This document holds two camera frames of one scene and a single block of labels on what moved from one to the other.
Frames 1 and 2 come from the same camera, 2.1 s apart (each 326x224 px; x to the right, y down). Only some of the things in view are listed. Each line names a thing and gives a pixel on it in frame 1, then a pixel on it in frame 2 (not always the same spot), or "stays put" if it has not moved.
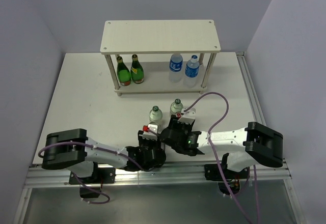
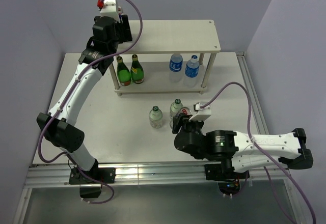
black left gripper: x=141 y=139 -> x=126 y=32
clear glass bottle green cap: x=156 y=116 stays put
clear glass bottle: x=175 y=107 stays put
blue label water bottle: x=175 y=66 stays put
